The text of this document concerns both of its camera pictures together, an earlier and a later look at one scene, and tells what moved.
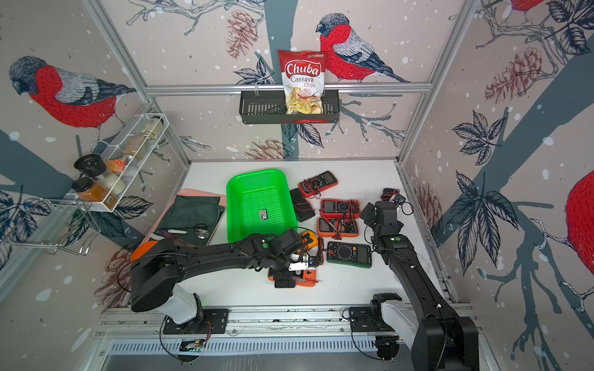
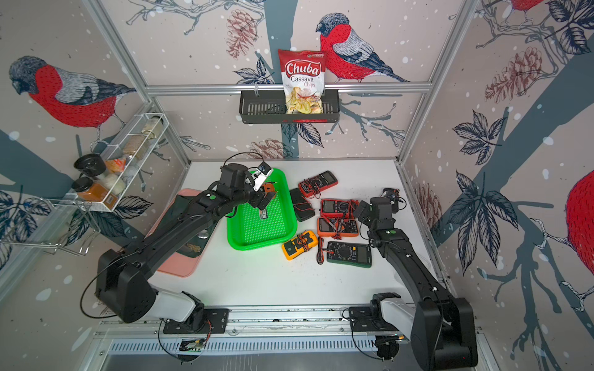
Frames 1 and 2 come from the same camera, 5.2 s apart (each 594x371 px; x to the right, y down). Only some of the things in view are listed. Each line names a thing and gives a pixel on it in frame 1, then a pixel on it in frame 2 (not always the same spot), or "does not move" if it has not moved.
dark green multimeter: (349, 254) does not move
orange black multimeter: (336, 227) does not move
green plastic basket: (258, 202) does not move
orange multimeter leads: (303, 278) -> (269, 187)
